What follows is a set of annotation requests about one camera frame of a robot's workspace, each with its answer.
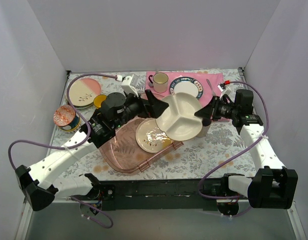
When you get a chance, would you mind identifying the cream divided plate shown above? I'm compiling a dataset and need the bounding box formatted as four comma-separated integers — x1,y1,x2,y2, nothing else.
156,93,203,141

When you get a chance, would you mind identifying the cream yellow floral plate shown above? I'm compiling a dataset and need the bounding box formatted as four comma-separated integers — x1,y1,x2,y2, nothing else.
135,118,173,154

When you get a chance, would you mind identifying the pink transparent plastic bin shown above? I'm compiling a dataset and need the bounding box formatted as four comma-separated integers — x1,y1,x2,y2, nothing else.
99,118,183,174

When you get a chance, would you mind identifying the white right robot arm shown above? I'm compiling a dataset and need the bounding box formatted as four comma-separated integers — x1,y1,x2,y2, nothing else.
195,89,298,209

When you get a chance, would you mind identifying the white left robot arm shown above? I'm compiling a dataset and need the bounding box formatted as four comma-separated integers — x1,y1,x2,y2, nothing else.
14,90,169,211

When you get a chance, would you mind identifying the pink mug purple inside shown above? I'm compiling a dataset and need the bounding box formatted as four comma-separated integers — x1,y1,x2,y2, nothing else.
197,118,212,138

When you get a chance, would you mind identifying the silver fork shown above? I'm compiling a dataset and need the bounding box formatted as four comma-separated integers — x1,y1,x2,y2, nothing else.
206,79,217,96

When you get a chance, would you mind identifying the yellow mug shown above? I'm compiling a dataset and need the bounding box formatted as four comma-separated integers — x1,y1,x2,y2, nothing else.
93,94,107,109

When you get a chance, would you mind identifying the cream enamel mug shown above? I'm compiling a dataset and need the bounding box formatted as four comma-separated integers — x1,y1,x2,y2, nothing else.
148,72,169,93

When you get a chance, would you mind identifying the pink satin cloth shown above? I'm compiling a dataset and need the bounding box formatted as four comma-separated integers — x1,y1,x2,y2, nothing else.
144,70,231,123

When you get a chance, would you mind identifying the blue rimmed white plate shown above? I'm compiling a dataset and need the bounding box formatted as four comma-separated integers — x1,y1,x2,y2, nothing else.
169,76,204,99

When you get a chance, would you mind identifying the pink cream floral plate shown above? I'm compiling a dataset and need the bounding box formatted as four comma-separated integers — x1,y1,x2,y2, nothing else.
69,77,102,108

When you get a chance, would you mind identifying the floral tablecloth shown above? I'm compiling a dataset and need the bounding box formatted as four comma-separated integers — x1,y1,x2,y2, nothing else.
50,69,256,181

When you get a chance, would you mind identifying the orange patterned bowl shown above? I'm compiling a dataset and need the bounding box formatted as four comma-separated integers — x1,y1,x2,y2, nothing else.
54,105,76,127

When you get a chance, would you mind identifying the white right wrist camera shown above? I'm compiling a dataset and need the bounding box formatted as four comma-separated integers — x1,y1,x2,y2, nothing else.
217,80,232,98

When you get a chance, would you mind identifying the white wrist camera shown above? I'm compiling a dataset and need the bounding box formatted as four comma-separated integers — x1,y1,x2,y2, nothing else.
217,80,232,98
116,74,139,97

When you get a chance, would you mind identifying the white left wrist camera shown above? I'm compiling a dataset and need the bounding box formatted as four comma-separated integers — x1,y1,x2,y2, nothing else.
116,74,139,97

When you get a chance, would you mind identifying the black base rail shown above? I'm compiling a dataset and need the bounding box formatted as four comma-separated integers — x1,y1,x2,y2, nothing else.
37,174,279,212

